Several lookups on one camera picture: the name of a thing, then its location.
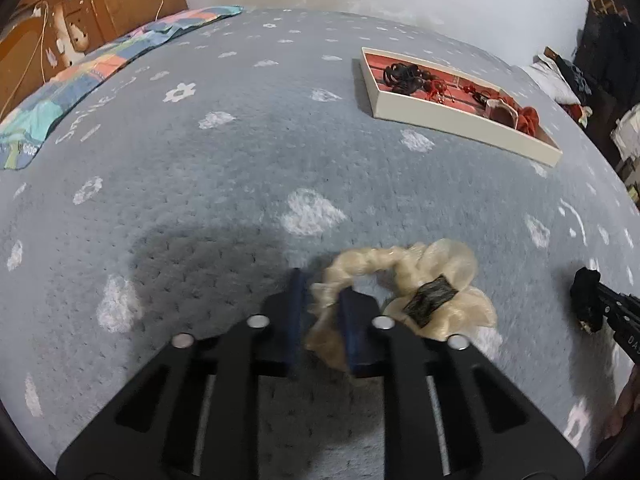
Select cream satin scrunchie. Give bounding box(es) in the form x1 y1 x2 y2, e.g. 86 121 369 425
305 238 498 372

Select black hair tie red beads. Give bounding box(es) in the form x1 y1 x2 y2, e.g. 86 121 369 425
462 84 496 108

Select red cord wooden pendant charm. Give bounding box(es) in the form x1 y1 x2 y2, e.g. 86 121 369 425
422 78 450 104

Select brown wooden bead bracelet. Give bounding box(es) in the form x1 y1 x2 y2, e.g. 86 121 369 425
382 62 434 97

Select small black hair claw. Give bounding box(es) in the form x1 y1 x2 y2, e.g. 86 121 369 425
570 266 604 334

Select red velvet scrunchie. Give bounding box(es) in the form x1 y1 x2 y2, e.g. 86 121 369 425
515 106 539 136

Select person's right hand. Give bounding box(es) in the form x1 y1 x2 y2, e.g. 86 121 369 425
604 364 640 439

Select grey cloud-pattern blanket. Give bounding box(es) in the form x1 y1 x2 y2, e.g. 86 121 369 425
1 10 639 466

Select white pillow with clothes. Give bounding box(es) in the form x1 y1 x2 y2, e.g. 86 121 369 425
522 53 580 105

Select dark hanging clothes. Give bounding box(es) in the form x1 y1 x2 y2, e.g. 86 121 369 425
573 10 639 110

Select cream tray brick-pattern lining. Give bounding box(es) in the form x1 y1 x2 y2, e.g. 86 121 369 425
360 48 562 167

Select colourful patchwork pillow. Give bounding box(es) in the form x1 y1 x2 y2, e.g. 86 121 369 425
1 6 244 170

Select brown wooden headboard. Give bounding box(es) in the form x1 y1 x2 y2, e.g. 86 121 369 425
1 0 188 116

